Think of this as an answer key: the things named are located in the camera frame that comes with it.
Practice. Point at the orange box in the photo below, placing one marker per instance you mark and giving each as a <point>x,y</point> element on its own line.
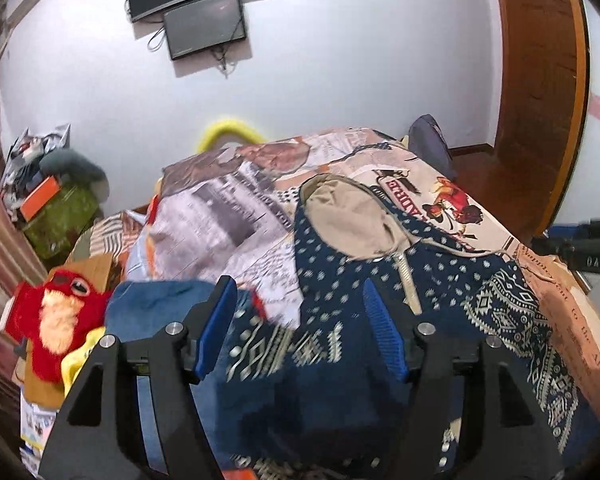
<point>39,197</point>

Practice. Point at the grey blue bag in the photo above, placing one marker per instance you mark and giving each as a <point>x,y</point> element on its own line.
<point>425,140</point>

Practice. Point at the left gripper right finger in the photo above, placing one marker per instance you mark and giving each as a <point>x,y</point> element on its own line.
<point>472,414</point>

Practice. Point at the dark grey cloth bundle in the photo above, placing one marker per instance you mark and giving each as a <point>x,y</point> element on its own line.
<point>69,165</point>

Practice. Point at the green patterned covered box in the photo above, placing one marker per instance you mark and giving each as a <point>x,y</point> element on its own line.
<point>54,230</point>

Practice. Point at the red plush toy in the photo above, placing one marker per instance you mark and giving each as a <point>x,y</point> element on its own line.
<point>56,317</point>

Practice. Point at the wooden door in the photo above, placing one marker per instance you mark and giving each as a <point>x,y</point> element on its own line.
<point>543,103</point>

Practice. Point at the small black wall monitor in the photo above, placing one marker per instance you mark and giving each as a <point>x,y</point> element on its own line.
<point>202,25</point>

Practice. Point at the yellow curved bed rail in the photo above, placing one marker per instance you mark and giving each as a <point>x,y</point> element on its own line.
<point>233,130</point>

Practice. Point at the newspaper print bed cover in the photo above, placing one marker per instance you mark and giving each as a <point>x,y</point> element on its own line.
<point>231,211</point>

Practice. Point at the pile of bags and papers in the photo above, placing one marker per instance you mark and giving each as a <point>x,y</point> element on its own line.
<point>22,171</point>

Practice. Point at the yellow garment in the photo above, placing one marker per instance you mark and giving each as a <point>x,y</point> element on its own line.
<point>73,362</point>

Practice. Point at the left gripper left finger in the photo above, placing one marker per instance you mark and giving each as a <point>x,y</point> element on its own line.
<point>97,433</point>

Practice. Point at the blue folded garment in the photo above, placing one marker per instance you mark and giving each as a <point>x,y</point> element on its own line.
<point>137,310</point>

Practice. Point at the navy patterned hooded garment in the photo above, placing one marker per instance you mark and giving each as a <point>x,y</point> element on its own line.
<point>319,393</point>

